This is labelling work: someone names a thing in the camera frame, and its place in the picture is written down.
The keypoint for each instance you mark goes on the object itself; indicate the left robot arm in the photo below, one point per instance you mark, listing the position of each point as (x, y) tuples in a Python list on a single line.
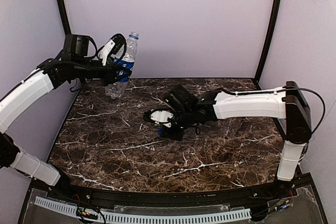
[(71, 63)]

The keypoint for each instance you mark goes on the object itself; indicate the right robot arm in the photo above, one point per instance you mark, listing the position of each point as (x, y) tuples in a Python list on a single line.
[(287, 102)]

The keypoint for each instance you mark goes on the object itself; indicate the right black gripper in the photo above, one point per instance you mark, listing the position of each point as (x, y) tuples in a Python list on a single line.
[(171, 128)]

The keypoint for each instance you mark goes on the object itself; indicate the white slotted cable duct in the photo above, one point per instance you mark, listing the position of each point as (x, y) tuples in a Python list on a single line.
[(123, 214)]

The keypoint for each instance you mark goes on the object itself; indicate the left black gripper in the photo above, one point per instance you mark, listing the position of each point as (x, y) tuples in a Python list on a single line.
[(113, 74)]

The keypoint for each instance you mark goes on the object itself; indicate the blue cap pepsi bottle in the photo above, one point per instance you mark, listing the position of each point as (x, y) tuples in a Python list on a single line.
[(116, 90)]

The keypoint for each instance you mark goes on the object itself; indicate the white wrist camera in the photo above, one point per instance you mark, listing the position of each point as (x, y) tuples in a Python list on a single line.
[(158, 116), (112, 47)]

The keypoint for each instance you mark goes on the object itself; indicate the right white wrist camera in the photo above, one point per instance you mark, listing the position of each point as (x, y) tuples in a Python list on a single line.
[(158, 116)]

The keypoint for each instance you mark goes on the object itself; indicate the black frame post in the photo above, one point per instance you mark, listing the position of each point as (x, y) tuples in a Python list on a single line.
[(63, 6), (267, 42)]

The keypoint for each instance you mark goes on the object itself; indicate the left black frame post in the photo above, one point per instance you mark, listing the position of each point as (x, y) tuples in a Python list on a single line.
[(63, 6)]

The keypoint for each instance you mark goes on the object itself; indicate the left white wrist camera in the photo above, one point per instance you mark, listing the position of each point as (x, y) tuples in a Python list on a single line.
[(112, 47)]

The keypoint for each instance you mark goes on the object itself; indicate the black front frame rail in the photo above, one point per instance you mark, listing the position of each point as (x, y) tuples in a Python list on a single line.
[(108, 199)]

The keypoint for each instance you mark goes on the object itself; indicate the right black frame post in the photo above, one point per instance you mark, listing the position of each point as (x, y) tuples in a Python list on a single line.
[(267, 42)]

